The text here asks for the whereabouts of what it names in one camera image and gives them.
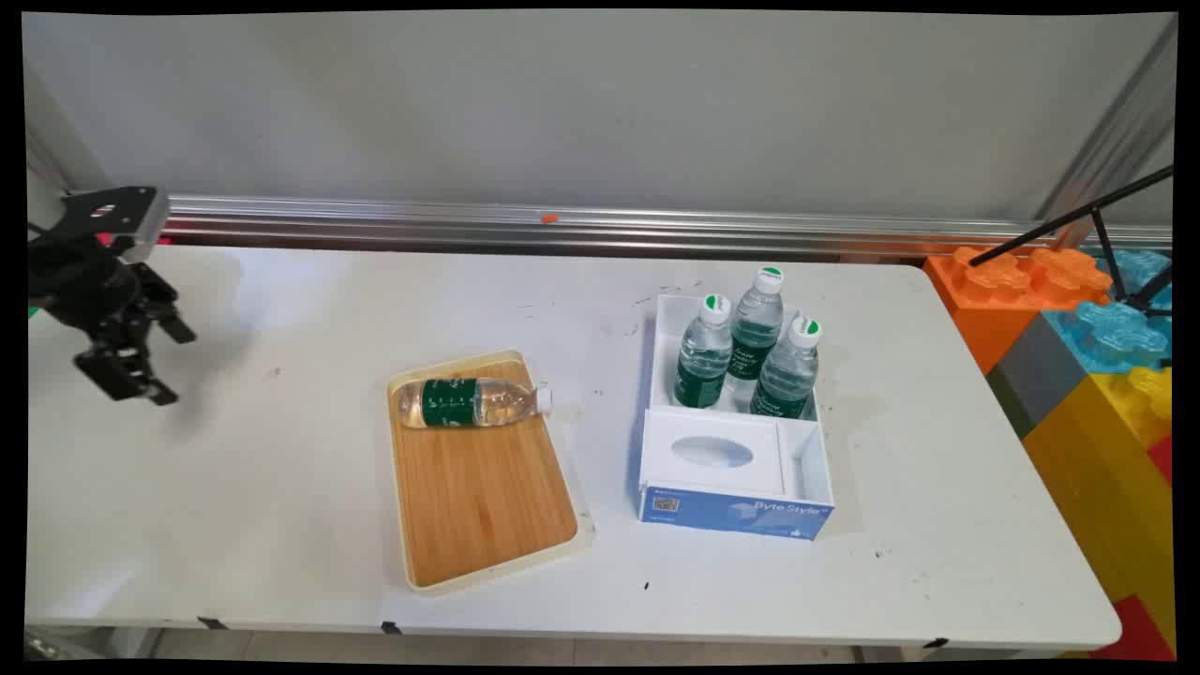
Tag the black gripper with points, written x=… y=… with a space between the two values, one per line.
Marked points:
x=84 y=286

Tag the water bottle green-dot cap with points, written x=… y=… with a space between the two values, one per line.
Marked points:
x=786 y=375
x=701 y=366
x=755 y=328

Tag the water bottle white cap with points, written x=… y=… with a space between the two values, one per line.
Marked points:
x=459 y=403

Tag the bamboo wooden tray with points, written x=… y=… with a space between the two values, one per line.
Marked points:
x=478 y=487

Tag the white blue cardboard box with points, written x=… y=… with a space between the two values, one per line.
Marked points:
x=722 y=487

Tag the big orange toy block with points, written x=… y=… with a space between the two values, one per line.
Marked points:
x=994 y=291

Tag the big grey toy block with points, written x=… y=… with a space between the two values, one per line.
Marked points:
x=1036 y=370

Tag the black tripod stand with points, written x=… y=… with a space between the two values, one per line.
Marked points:
x=1059 y=223

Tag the big light blue block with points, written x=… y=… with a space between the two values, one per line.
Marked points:
x=1111 y=337
x=1139 y=267

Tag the big yellow toy block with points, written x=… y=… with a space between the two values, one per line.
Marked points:
x=1116 y=487

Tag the big red toy block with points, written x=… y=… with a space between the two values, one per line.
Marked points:
x=1144 y=633

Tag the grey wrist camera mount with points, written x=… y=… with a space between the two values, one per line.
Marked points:
x=131 y=217

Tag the aluminium frame rail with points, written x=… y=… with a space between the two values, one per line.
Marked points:
x=656 y=230

